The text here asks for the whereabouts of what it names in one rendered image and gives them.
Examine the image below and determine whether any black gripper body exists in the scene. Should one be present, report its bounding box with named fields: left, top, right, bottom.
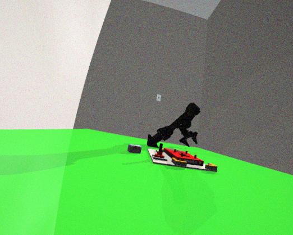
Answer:
left=179, top=129, right=198, bottom=142

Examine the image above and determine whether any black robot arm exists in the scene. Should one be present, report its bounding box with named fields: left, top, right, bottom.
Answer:
left=152, top=102, right=201, bottom=144

